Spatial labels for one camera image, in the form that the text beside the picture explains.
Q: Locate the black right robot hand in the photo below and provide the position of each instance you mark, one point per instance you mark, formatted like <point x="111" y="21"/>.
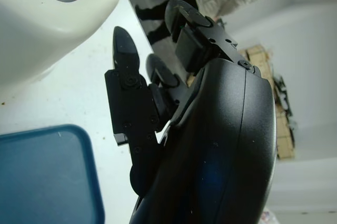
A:
<point x="216" y="129"/>

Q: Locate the white two-slot toaster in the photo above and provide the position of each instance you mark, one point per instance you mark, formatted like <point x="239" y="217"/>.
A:
<point x="39" y="37"/>

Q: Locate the dark blue plastic tray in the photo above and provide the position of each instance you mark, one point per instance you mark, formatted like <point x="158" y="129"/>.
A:
<point x="44" y="176"/>

